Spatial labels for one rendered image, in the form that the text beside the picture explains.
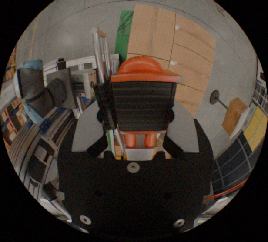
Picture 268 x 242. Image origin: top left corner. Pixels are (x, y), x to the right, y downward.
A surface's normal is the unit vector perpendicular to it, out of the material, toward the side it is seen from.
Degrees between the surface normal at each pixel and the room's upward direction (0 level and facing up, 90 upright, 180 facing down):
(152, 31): 0
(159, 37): 0
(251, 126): 90
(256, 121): 91
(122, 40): 0
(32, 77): 78
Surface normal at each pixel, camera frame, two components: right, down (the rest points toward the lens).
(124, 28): -0.02, 0.55
